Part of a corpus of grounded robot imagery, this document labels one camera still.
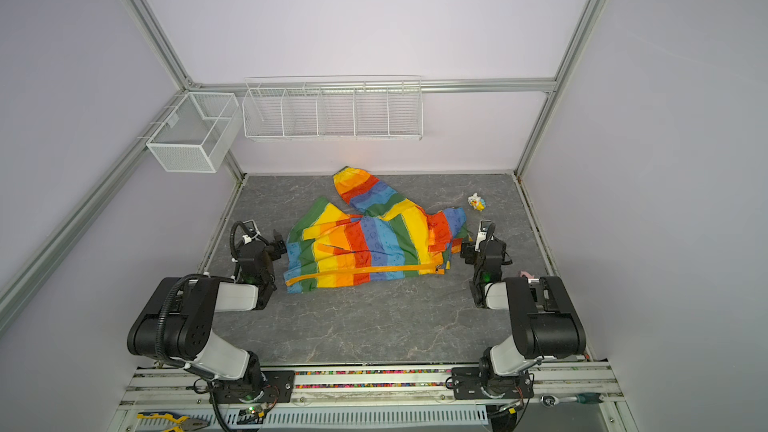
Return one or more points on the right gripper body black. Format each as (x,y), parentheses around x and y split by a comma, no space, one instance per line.
(472,258)

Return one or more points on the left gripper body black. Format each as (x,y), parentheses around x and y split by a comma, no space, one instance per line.
(274,251)

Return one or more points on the rainbow striped jacket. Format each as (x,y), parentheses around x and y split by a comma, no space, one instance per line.
(388,237)

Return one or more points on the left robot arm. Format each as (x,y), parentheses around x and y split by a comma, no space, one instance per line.
(175,327)

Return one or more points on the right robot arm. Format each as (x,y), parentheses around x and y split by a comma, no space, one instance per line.
(543,320)

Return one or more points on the small yellow white toy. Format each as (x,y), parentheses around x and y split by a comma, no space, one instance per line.
(476,202)

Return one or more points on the white mesh box basket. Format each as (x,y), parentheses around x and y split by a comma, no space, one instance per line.
(197,133)

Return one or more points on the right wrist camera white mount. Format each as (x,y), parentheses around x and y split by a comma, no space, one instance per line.
(482,233)

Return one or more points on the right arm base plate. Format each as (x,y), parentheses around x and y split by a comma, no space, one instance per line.
(475,383)

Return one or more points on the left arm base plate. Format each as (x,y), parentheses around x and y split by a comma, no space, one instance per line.
(271,386)

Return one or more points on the green handled screwdriver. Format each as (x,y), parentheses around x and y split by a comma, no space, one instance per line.
(586,398)

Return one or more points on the white wire basket long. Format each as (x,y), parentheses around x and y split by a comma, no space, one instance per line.
(333,107)

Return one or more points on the yellow handled pliers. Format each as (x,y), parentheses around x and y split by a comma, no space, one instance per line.
(179,422)

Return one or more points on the white slotted cable duct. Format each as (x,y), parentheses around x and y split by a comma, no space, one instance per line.
(382,417)

